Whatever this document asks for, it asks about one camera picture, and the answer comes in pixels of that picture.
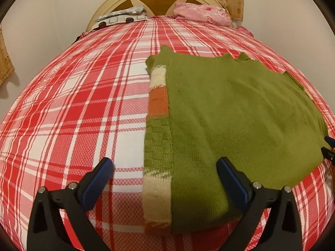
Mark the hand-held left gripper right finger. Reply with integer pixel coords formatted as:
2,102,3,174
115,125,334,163
216,157,307,251

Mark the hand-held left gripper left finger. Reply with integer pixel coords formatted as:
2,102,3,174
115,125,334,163
27,157,115,251

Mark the green striped knit sweater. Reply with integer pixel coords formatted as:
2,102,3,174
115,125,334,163
141,45,331,234

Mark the red plaid bed sheet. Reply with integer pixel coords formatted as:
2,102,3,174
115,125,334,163
0,16,335,251

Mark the grey patterned pillow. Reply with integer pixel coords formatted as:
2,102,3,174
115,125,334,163
93,5,148,28

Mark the pink pillow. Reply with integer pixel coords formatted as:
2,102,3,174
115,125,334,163
173,2,232,27

